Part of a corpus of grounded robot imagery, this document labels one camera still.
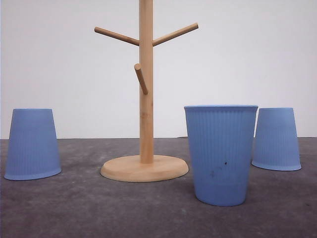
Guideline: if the blue ribbed cup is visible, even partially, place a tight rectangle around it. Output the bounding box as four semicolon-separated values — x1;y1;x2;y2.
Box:
184;105;258;207
251;107;301;171
4;108;62;180

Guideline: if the wooden cup tree stand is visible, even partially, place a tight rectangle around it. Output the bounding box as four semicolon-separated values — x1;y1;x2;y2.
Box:
94;0;199;182

